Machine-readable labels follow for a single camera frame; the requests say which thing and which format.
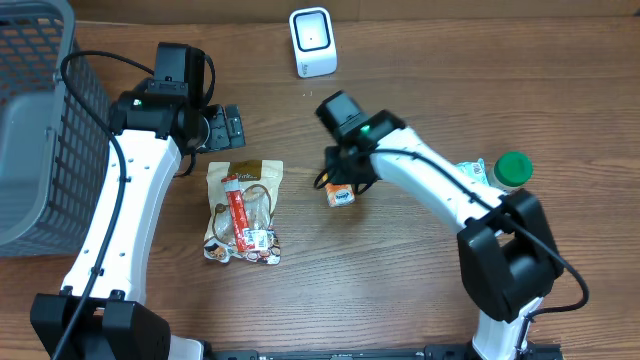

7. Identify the brown white snack pouch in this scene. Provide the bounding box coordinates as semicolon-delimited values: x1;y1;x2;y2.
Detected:
204;160;284;265

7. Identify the grey plastic shopping basket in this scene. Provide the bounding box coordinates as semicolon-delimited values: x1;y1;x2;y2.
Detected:
1;0;109;257

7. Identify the white barcode scanner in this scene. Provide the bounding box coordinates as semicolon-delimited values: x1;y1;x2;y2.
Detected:
289;7;338;78

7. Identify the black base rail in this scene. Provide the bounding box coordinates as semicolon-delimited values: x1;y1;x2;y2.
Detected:
209;342;566;360

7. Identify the teal orange snack pack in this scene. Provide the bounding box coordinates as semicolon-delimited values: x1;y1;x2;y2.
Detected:
455;158;489;185

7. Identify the green lidded jar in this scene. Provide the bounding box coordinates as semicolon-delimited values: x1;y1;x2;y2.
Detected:
487;151;534;192

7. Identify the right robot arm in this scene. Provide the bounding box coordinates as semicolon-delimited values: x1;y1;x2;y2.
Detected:
315;109;568;359

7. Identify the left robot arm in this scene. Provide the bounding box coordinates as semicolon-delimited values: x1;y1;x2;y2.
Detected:
30;91;245;359

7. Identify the red stick packet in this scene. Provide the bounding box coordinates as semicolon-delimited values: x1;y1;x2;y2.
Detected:
221;175;249;252

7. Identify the small orange snack packet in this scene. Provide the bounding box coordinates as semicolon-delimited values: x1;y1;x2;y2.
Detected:
325;183;355;207

